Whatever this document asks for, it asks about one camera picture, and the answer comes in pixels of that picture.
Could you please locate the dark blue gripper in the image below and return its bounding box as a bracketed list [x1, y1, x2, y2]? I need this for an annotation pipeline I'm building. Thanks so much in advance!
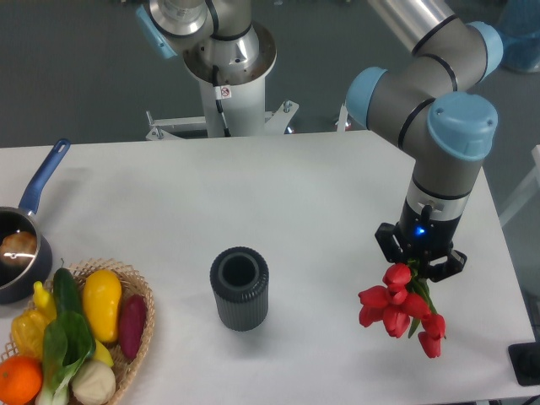
[375, 200, 467, 282]

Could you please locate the red tulip bouquet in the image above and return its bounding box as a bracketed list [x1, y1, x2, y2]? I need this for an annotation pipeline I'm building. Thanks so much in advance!
[358, 260, 446, 359]

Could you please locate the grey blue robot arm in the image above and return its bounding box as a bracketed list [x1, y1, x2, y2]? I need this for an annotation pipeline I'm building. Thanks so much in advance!
[137, 1, 503, 282]

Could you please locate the dark grey ribbed vase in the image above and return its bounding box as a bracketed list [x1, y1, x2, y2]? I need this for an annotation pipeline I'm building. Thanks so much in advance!
[209, 246, 269, 332]

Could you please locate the black device at edge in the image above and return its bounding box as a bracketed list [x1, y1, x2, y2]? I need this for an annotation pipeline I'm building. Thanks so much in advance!
[508, 342, 539, 386]

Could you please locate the blue plastic bag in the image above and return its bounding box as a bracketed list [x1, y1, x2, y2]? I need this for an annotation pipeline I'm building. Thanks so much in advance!
[496, 0, 539, 73]

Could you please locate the purple sweet potato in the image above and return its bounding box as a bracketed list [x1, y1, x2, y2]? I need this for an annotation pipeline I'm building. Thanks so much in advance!
[118, 294, 147, 360]

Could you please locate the yellow banana piece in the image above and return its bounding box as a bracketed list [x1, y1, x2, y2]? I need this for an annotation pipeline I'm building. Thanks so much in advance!
[92, 339, 114, 368]

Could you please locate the beige garlic bulb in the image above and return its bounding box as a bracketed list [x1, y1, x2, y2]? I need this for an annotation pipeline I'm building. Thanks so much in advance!
[72, 360, 116, 405]

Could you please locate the green cucumber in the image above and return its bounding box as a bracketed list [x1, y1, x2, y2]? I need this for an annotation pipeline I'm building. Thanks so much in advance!
[52, 267, 84, 315]

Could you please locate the green bok choy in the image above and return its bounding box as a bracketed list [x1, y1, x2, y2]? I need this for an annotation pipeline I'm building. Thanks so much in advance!
[35, 310, 95, 404]

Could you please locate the small yellow pepper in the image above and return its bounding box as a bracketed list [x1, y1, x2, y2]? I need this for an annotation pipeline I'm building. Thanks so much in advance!
[33, 281, 57, 321]

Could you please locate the yellow bell pepper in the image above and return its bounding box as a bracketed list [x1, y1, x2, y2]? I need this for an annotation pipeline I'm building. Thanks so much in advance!
[11, 310, 50, 361]

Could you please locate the brown meat patty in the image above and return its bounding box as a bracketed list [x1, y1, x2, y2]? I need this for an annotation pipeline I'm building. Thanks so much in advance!
[1, 231, 37, 267]

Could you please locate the orange fruit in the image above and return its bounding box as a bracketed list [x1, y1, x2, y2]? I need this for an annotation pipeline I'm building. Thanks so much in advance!
[1, 355, 43, 404]

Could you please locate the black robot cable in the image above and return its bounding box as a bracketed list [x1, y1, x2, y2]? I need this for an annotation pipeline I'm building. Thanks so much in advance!
[211, 63, 232, 138]

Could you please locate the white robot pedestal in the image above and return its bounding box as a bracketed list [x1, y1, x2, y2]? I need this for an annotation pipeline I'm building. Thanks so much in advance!
[146, 22, 300, 140]

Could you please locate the blue handled saucepan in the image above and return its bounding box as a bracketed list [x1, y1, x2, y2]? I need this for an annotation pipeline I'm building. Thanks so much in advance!
[1, 138, 71, 305]

